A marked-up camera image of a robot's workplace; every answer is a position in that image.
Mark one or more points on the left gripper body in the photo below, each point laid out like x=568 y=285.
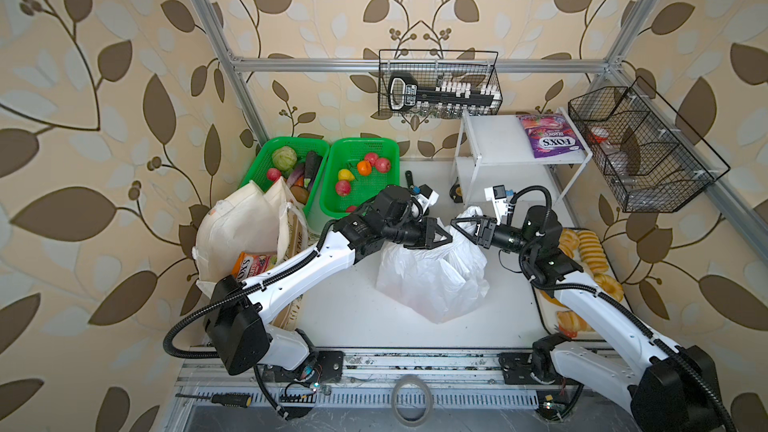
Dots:
x=419 y=234

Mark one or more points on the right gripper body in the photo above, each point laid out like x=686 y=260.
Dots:
x=503 y=238

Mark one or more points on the orange fruit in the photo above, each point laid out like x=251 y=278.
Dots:
x=364 y=168

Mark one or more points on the yellow lemon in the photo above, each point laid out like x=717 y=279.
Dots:
x=345 y=175

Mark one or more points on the cream floral tote bag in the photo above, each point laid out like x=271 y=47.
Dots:
x=270 y=225

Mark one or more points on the orange snack bag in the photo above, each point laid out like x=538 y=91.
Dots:
x=251 y=264

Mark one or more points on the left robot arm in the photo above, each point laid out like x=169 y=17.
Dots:
x=235 y=327

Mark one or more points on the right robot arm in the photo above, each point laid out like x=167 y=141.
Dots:
x=663 y=385

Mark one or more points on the black yellow tape measure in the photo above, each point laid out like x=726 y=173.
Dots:
x=455 y=193

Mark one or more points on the dark green pipe wrench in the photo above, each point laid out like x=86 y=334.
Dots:
x=409 y=179

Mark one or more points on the pink red apple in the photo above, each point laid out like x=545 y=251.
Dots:
x=383 y=165

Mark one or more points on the right green fruit basket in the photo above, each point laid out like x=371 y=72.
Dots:
x=346 y=154

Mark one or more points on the white two-tier shelf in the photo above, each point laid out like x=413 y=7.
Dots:
x=499 y=153

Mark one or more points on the bread tray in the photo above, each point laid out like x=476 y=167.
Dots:
x=584 y=247

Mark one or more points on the purple Fox's candy bag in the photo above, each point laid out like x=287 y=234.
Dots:
x=549 y=135

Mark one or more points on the dark green cucumber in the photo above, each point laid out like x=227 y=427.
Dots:
x=312 y=165

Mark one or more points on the black tool set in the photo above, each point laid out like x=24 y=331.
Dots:
x=446 y=98

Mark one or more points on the tape roll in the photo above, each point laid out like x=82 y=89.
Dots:
x=411 y=401

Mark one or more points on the plastic bottle red cap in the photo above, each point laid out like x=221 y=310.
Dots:
x=609 y=157

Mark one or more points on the green cabbage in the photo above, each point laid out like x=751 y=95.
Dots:
x=284 y=159

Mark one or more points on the pink radish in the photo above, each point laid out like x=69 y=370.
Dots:
x=274 y=174

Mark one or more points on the left green vegetable basket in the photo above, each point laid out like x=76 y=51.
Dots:
x=302 y=146

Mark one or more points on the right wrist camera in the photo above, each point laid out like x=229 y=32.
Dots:
x=502 y=202

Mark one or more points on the back black wire basket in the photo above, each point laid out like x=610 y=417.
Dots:
x=427 y=66

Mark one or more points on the black wire basket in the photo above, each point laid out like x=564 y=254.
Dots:
x=427 y=66
x=670 y=162

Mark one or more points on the right black wire basket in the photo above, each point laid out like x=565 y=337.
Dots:
x=670 y=162

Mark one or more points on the yellow handled screwdriver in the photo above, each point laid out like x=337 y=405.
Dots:
x=230 y=399

